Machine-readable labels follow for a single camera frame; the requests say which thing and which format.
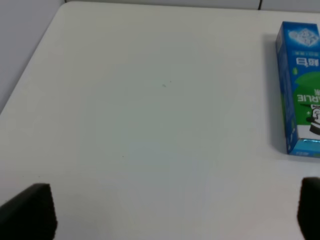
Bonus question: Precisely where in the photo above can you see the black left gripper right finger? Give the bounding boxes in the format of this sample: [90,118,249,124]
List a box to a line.
[297,177,320,240]

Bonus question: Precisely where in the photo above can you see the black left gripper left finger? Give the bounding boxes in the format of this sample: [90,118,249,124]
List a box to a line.
[0,183,58,240]

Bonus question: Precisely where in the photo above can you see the blue green toothpaste box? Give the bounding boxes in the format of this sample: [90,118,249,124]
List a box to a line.
[275,21,320,158]

